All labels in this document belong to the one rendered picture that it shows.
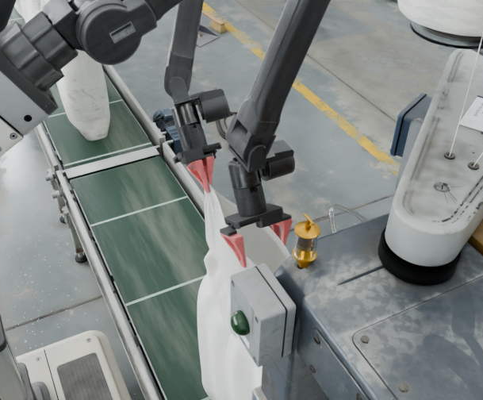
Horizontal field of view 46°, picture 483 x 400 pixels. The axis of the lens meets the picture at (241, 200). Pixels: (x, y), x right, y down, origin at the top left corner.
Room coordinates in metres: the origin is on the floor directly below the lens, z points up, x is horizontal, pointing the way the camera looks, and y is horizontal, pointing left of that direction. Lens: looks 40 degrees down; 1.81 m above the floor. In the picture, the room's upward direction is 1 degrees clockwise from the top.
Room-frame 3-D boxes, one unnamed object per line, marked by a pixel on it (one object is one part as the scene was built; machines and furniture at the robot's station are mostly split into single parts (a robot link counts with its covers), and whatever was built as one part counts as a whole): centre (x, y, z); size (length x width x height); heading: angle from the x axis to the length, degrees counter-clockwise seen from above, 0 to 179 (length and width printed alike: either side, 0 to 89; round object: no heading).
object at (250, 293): (0.42, -0.03, 1.28); 0.08 x 0.05 x 0.09; 27
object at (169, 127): (2.25, 0.34, 0.35); 0.30 x 0.15 x 0.15; 27
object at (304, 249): (0.46, -0.07, 1.37); 0.03 x 0.02 x 0.03; 27
